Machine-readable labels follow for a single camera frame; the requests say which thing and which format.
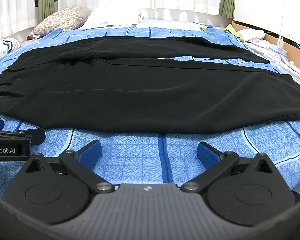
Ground black pants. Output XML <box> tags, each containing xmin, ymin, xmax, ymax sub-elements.
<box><xmin>0</xmin><ymin>36</ymin><xmax>300</xmax><ymax>133</ymax></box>

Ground blue checked bed cover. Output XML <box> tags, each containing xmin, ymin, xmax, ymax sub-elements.
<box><xmin>0</xmin><ymin>27</ymin><xmax>300</xmax><ymax>194</ymax></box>

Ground striped navy white cloth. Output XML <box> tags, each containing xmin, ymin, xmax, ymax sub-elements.
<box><xmin>2</xmin><ymin>37</ymin><xmax>21</xmax><ymax>53</ymax></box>

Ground floral brown pillow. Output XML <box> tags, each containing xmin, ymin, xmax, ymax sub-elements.
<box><xmin>31</xmin><ymin>5</ymin><xmax>93</xmax><ymax>36</ymax></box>

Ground green curtain left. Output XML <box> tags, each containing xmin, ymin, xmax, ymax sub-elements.
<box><xmin>38</xmin><ymin>0</ymin><xmax>55</xmax><ymax>22</ymax></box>

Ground white pillow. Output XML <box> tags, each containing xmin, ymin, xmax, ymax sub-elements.
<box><xmin>79</xmin><ymin>8</ymin><xmax>146</xmax><ymax>29</ymax></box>

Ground light blue small box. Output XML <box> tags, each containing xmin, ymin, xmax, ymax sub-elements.
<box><xmin>268</xmin><ymin>44</ymin><xmax>287</xmax><ymax>58</ymax></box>

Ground wooden headboard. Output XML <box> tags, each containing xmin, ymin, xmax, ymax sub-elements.
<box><xmin>232</xmin><ymin>21</ymin><xmax>300</xmax><ymax>69</ymax></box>

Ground white crumpled cloth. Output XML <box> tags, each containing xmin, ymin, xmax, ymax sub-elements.
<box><xmin>239</xmin><ymin>29</ymin><xmax>266</xmax><ymax>42</ymax></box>

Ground green cloth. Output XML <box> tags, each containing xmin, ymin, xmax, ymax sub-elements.
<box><xmin>199</xmin><ymin>24</ymin><xmax>244</xmax><ymax>42</ymax></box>

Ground white charging cable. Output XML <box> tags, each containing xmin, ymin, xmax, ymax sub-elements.
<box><xmin>277</xmin><ymin>32</ymin><xmax>300</xmax><ymax>78</ymax></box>

